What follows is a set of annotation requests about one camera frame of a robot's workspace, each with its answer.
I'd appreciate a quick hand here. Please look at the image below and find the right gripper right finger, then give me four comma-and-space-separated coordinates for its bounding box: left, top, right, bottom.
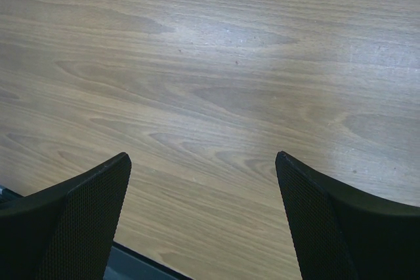
276, 151, 419, 279

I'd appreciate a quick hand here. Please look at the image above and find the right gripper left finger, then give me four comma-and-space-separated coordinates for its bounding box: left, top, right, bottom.
1, 153, 131, 279

